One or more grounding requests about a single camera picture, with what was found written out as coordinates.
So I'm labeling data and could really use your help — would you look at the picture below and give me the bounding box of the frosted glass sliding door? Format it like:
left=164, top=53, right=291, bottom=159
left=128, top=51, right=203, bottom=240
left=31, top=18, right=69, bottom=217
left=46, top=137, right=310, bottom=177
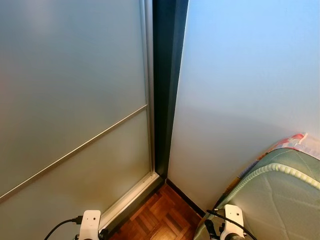
left=0, top=0, right=162, bottom=240

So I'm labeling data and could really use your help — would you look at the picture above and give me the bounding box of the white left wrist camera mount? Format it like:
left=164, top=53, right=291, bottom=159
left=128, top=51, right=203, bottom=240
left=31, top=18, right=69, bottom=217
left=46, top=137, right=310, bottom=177
left=78, top=210, right=102, bottom=240

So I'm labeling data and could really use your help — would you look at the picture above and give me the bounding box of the dark door frame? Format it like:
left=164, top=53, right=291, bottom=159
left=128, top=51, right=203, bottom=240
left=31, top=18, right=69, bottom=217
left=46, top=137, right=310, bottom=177
left=152, top=0, right=190, bottom=178

